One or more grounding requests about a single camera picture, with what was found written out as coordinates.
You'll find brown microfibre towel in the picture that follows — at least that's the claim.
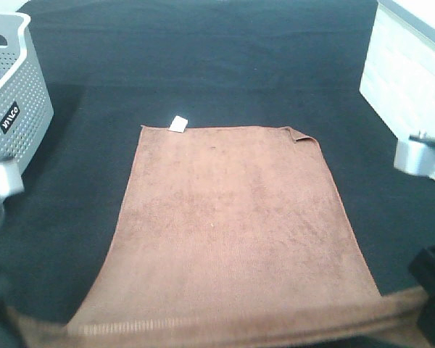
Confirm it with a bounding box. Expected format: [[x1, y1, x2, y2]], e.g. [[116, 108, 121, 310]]
[[7, 126, 428, 347]]

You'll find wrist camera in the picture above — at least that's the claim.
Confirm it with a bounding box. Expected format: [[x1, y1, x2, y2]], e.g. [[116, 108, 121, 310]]
[[0, 157, 25, 201], [394, 132, 435, 180]]

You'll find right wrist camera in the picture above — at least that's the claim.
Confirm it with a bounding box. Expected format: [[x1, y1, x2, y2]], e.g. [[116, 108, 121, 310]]
[[394, 132, 435, 180]]

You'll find white plastic basket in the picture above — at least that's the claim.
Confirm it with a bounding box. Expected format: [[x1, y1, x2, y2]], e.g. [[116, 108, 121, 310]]
[[359, 1, 435, 140]]

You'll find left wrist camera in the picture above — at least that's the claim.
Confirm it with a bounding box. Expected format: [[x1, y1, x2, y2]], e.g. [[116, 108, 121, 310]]
[[0, 157, 25, 201]]

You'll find black table cloth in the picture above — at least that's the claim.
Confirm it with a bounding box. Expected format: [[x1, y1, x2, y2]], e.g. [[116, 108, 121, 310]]
[[0, 0, 435, 348]]

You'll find grey perforated plastic basket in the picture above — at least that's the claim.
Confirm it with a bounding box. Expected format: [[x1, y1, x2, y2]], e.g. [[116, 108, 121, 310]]
[[0, 12, 54, 173]]

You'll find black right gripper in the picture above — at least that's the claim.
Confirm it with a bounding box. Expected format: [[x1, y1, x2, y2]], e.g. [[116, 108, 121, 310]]
[[408, 245, 435, 346]]

